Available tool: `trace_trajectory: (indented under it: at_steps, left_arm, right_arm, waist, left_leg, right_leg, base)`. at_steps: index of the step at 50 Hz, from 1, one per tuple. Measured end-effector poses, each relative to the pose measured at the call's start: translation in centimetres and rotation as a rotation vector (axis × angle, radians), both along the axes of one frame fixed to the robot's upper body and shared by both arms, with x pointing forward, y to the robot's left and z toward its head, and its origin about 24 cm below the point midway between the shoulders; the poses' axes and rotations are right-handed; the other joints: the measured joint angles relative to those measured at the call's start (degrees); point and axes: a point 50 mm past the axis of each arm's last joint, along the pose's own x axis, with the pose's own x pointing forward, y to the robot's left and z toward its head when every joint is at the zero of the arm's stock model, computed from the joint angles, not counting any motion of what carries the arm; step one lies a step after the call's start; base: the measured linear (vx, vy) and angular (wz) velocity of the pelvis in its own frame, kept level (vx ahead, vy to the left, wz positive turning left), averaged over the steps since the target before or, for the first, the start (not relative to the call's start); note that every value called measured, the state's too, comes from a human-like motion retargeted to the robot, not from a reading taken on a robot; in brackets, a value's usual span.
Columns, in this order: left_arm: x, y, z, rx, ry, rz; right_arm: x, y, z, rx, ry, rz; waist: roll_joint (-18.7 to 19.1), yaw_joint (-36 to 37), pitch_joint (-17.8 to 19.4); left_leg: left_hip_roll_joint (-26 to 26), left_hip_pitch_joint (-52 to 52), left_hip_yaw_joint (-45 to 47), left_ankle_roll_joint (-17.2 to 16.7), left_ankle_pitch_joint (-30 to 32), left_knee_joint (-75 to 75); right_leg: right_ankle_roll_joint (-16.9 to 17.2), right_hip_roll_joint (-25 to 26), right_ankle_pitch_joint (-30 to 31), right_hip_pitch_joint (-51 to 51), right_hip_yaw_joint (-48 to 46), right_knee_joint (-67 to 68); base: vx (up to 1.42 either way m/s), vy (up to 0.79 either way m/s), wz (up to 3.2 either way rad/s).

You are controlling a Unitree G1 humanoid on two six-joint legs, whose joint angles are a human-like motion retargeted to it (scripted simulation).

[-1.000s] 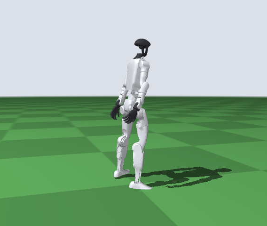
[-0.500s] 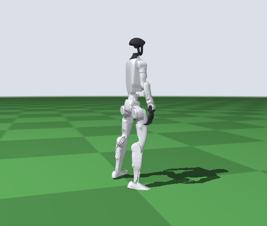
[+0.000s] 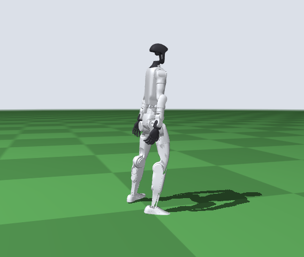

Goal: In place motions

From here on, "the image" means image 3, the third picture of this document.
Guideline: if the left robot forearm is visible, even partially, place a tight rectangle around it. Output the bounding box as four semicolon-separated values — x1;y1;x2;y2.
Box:
139;97;149;120

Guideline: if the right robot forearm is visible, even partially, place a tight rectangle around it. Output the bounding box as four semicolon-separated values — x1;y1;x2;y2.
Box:
155;95;167;128

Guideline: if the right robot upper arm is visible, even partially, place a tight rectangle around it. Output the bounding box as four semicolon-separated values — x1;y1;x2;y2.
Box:
155;69;167;101

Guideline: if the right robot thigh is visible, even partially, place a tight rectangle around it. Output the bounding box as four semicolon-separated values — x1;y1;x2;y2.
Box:
150;120;170;172

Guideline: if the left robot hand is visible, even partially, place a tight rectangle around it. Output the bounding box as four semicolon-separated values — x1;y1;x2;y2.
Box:
132;114;142;137

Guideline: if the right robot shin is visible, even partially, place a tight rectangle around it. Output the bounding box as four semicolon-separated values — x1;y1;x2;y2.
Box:
151;164;167;209

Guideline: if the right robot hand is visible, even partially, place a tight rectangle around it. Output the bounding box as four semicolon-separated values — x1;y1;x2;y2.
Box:
144;120;161;145

